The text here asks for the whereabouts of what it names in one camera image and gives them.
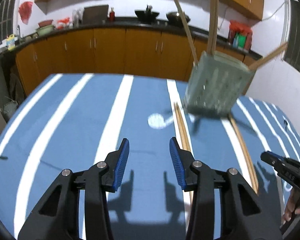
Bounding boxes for wooden chopstick pair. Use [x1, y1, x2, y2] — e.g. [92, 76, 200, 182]
[173, 102, 193, 205]

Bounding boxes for lower wooden kitchen cabinets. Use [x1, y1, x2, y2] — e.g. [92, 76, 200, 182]
[14, 27, 258, 97]

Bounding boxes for person's right hand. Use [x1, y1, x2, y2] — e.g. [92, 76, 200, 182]
[281, 188, 300, 224]

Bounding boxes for blue white striped tablecloth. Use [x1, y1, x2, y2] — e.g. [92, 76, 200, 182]
[0, 74, 300, 239]

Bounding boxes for green perforated utensil holder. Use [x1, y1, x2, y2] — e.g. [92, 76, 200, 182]
[183, 51, 255, 118]

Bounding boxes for wooden chopsticks leaning right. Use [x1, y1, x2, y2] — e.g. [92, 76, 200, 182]
[248, 42, 288, 71]

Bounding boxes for right window with bars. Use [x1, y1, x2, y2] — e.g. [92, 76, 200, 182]
[281, 0, 300, 73]

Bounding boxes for window with bars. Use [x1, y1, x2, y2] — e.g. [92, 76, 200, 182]
[0, 0, 15, 42]
[281, 0, 300, 73]

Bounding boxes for yellow detergent bottle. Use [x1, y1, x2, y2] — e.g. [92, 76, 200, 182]
[6, 34, 15, 51]

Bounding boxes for wooden chopsticks upright middle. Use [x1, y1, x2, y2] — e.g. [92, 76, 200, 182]
[207, 0, 219, 55]

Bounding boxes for green basin with red bowl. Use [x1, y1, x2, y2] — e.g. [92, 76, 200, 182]
[36, 20, 55, 36]

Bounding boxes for red orange bag on counter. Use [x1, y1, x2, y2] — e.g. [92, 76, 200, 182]
[56, 17, 72, 30]

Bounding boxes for black wok with lid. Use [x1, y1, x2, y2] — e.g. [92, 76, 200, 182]
[166, 11, 183, 28]

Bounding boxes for left window with bars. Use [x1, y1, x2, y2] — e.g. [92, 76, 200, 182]
[0, 0, 15, 42]

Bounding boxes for dark cutting board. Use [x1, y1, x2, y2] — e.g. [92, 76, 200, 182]
[82, 4, 109, 25]

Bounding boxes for red sauce bottle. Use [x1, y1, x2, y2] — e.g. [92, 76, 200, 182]
[109, 7, 115, 22]

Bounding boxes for black wok left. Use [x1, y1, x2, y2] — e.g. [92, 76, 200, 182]
[134, 5, 160, 24]

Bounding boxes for red plastic bag on wall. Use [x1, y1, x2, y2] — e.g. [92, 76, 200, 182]
[18, 1, 33, 25]

